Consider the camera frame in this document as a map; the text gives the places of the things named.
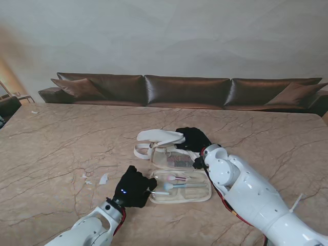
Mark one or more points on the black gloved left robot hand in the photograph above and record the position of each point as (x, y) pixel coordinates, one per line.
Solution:
(134, 188)

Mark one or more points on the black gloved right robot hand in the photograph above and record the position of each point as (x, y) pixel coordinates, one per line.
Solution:
(196, 139)

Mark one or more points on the white zip tie loop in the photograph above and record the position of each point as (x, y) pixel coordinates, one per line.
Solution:
(167, 153)

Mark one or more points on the cream white cosmetics bag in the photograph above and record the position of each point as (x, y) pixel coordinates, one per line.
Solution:
(192, 197)

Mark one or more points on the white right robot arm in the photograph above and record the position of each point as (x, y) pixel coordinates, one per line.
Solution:
(253, 197)

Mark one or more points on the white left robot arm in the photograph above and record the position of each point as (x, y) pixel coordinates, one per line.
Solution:
(94, 225)

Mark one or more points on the large white paper shard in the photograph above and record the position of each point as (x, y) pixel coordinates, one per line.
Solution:
(103, 179)

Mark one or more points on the brown leather sofa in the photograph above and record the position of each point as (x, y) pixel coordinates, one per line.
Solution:
(187, 89)

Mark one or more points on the brown sofa cushion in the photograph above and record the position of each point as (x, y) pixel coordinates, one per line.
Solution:
(297, 93)
(77, 88)

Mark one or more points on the small wooden side table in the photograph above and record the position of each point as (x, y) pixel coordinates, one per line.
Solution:
(25, 98)

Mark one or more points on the dark armchair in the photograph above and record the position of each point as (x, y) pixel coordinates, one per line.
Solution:
(9, 105)

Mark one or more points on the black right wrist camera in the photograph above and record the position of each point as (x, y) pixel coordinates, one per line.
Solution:
(198, 163)

